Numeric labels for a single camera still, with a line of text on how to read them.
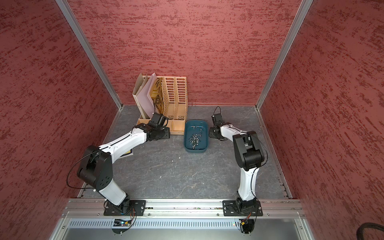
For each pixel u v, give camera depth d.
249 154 0.53
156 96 1.00
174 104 1.20
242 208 0.65
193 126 1.06
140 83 0.96
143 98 0.90
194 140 1.00
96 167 0.46
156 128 0.68
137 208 0.74
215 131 0.77
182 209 0.76
